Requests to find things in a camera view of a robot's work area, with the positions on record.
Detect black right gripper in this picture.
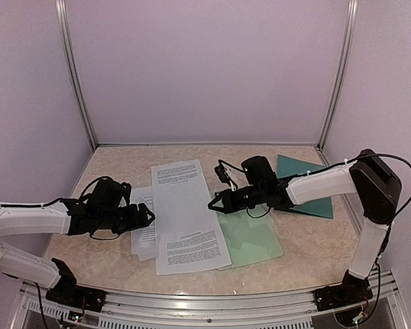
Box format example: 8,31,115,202
209,183,265,213

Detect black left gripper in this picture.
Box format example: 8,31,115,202
97,203,155,234

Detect light green clipboard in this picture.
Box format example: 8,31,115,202
217,205,284,271

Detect printed paper sheet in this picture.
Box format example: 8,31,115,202
151,160,232,276

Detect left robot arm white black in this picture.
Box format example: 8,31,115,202
0,176,155,305

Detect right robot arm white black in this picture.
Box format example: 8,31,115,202
208,149,401,304

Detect dark teal folder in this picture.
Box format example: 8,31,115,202
277,154,334,219

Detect left lower paper sheets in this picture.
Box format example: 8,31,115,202
130,187,156,261

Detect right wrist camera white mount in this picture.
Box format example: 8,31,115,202
214,159,244,191

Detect front aluminium rail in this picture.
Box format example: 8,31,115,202
10,270,408,329

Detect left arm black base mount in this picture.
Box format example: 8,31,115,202
46,258,107,313

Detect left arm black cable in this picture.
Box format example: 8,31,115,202
0,176,131,241

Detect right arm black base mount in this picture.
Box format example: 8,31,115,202
313,270,373,311

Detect right aluminium frame post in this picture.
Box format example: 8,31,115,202
317,0,358,152

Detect aluminium frame post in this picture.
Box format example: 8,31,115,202
54,0,99,152
317,0,358,152

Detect left aluminium frame post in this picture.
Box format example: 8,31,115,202
54,0,99,152

